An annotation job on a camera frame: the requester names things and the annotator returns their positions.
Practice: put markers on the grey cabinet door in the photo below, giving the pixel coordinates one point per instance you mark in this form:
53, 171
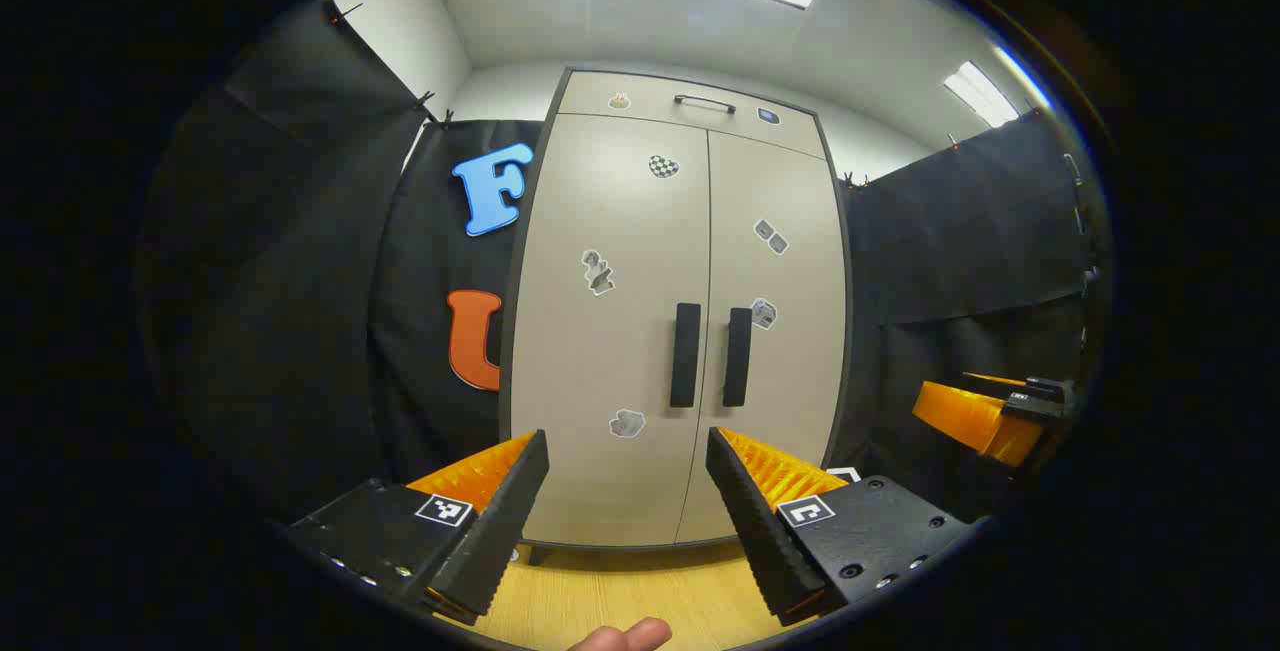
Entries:
600, 351
790, 391

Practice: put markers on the grey double-door shoe cabinet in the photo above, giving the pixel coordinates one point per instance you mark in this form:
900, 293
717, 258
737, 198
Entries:
505, 351

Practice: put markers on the black backdrop cloth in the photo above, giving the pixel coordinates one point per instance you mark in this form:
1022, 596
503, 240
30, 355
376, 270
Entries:
300, 281

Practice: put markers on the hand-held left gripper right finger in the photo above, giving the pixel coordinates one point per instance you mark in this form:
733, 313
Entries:
755, 531

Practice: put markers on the grey cabinet drawer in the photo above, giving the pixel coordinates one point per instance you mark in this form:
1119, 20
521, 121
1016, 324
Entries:
650, 96

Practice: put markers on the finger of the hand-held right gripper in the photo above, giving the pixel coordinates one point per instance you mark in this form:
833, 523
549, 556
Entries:
970, 421
1040, 399

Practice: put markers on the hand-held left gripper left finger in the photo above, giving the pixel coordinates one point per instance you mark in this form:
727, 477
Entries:
505, 521

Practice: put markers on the black cloth clip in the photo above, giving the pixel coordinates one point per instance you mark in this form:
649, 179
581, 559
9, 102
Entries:
340, 13
855, 180
432, 109

